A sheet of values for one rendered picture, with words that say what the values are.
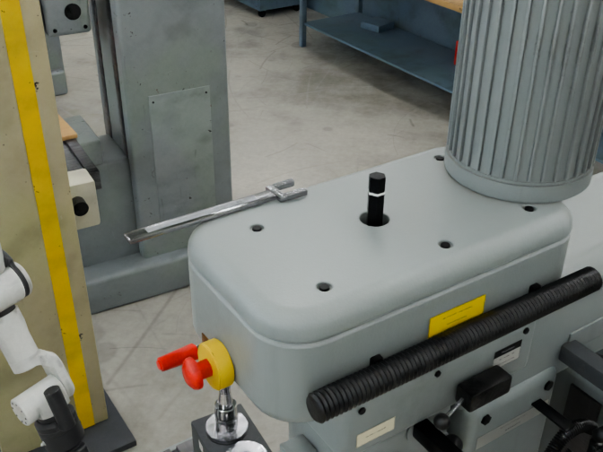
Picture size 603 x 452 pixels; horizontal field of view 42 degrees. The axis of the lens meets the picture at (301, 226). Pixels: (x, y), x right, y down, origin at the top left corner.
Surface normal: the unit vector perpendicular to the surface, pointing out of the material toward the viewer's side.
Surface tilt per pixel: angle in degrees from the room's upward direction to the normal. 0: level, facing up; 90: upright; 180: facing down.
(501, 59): 90
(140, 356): 0
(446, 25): 90
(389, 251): 0
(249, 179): 0
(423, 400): 90
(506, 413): 90
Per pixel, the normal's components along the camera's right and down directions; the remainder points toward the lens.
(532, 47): -0.35, 0.48
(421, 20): -0.84, 0.28
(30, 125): 0.55, 0.44
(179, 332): 0.01, -0.85
